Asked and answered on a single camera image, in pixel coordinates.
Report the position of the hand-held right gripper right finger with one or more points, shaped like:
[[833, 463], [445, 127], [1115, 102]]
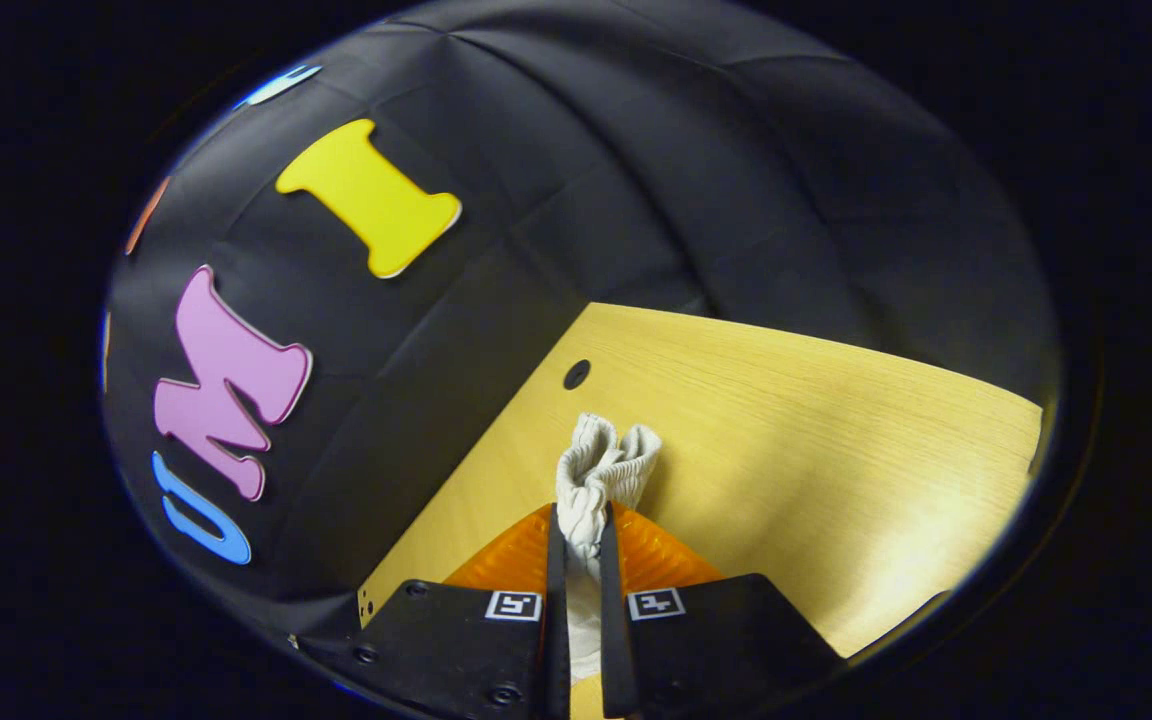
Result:
[[613, 620]]

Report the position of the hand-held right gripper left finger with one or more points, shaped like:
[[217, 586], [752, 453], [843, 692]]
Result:
[[556, 620]]

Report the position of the white jeans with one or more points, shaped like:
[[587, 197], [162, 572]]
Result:
[[596, 470]]

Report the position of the black backdrop cloth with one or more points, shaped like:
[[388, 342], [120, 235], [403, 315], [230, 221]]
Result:
[[656, 160]]

